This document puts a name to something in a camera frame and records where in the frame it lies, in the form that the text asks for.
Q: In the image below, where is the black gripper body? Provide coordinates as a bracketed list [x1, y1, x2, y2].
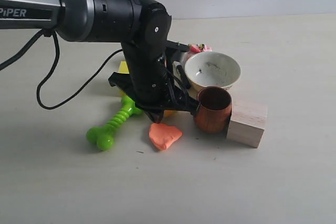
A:
[109, 40, 200, 116]

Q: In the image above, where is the orange clay lump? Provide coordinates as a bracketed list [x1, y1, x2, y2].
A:
[149, 123, 183, 151]

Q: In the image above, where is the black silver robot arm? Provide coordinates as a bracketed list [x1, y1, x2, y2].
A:
[1, 0, 200, 123]

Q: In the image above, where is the yellow lemon with sticker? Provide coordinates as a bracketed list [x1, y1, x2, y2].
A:
[164, 110, 176, 118]

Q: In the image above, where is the black and white marker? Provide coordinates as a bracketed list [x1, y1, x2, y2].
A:
[176, 65, 191, 89]

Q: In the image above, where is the yellow cube block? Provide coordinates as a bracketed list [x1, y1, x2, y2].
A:
[118, 61, 130, 97]

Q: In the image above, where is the brown wooden cup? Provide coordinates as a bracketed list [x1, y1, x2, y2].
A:
[194, 86, 232, 133]

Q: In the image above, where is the pink strawberry cake toy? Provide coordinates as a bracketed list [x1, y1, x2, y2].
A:
[180, 44, 212, 65]

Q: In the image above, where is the white ceramic bowl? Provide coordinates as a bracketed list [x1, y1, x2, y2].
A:
[184, 51, 241, 91]

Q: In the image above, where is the green bone dog toy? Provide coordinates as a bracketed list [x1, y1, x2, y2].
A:
[86, 95, 142, 151]

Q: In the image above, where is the light wooden block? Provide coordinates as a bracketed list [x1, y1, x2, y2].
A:
[226, 100, 268, 148]

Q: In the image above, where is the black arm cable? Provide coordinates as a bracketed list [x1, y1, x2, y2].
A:
[0, 28, 124, 110]

